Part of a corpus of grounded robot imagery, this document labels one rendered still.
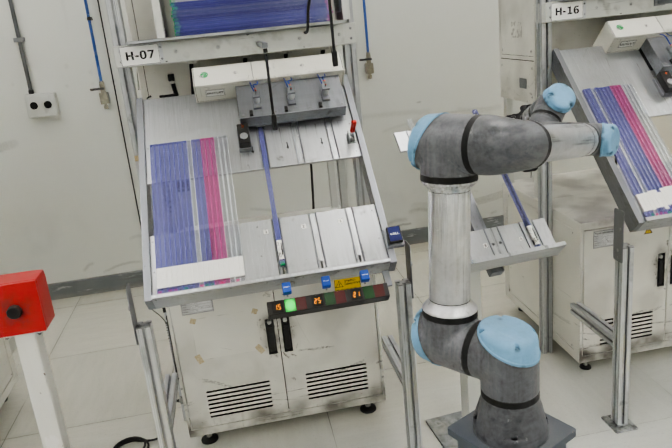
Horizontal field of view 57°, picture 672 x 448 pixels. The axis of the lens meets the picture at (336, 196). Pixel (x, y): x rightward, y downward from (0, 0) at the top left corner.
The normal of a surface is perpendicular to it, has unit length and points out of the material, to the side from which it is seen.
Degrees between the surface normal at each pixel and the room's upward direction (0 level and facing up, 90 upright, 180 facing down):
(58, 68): 90
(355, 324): 90
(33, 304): 90
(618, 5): 90
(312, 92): 44
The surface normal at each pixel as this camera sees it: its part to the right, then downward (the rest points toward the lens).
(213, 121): 0.05, -0.52
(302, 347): 0.18, 0.25
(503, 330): 0.00, -0.93
